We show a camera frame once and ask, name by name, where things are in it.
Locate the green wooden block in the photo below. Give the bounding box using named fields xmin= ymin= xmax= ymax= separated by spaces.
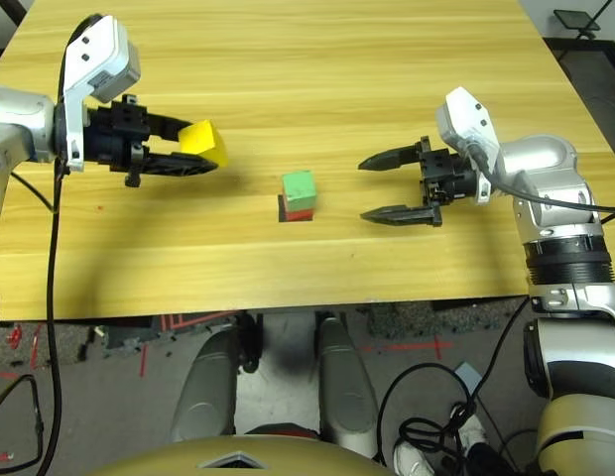
xmin=281 ymin=170 xmax=318 ymax=213

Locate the small grey blue box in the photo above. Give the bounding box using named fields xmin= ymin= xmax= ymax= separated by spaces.
xmin=453 ymin=361 xmax=483 ymax=391

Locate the yellow wooden block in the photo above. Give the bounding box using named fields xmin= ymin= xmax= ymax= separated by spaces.
xmin=178 ymin=119 xmax=229 ymax=168

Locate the speckled grey foam mat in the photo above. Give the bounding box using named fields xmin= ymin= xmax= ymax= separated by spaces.
xmin=364 ymin=299 xmax=530 ymax=341

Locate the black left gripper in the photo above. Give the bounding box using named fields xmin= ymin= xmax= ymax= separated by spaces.
xmin=81 ymin=93 xmax=220 ymax=188

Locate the grey robot leg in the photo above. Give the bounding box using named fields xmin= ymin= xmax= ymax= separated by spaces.
xmin=314 ymin=311 xmax=386 ymax=460
xmin=171 ymin=314 xmax=264 ymax=442

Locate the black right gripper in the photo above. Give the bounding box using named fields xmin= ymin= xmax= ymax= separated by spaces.
xmin=357 ymin=135 xmax=480 ymax=228

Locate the thick black left camera cable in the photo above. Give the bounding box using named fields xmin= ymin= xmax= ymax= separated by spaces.
xmin=37 ymin=13 xmax=105 ymax=476

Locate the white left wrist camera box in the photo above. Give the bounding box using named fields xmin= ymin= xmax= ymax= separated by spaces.
xmin=59 ymin=14 xmax=143 ymax=174

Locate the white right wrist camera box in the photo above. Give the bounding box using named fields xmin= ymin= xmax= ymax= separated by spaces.
xmin=434 ymin=86 xmax=501 ymax=205

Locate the black tripod with plate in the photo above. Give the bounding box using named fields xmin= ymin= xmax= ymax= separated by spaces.
xmin=553 ymin=0 xmax=615 ymax=41

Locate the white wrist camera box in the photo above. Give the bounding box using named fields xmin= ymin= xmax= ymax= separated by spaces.
xmin=59 ymin=14 xmax=143 ymax=174
xmin=434 ymin=86 xmax=501 ymax=205

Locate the grey right robot leg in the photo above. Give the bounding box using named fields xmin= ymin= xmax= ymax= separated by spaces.
xmin=314 ymin=311 xmax=386 ymax=460

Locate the black floor mat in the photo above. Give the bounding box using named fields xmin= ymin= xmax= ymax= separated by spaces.
xmin=543 ymin=37 xmax=615 ymax=155

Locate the gold robot torso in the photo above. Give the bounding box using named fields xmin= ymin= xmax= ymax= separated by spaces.
xmin=88 ymin=434 xmax=393 ymax=476

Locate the thin black floor cable loop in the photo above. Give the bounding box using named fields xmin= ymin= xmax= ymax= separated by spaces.
xmin=0 ymin=374 xmax=45 ymax=472

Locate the black right camera cable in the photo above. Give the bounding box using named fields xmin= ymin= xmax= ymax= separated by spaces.
xmin=465 ymin=141 xmax=615 ymax=215

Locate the black metal bar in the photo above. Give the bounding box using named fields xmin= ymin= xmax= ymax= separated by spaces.
xmin=0 ymin=0 xmax=30 ymax=26

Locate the white sneaker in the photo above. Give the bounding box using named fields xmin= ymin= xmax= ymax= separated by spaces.
xmin=394 ymin=440 xmax=432 ymax=476
xmin=455 ymin=404 xmax=489 ymax=447

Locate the dark grey foam piece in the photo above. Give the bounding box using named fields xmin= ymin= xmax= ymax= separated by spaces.
xmin=88 ymin=321 xmax=163 ymax=356

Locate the tangled black floor cable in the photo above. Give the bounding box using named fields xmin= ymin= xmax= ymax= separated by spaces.
xmin=375 ymin=297 xmax=532 ymax=476

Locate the grey left robot leg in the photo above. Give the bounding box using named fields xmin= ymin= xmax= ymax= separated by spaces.
xmin=171 ymin=314 xmax=264 ymax=442

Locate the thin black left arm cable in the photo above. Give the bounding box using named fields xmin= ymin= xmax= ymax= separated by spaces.
xmin=9 ymin=171 xmax=56 ymax=214

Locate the black mat with red lines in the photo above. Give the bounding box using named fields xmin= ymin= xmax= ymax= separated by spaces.
xmin=158 ymin=310 xmax=239 ymax=338

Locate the black square marker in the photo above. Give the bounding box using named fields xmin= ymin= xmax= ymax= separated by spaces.
xmin=277 ymin=193 xmax=314 ymax=224

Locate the dark bystander leg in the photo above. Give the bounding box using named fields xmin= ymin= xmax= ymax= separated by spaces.
xmin=466 ymin=442 xmax=517 ymax=476

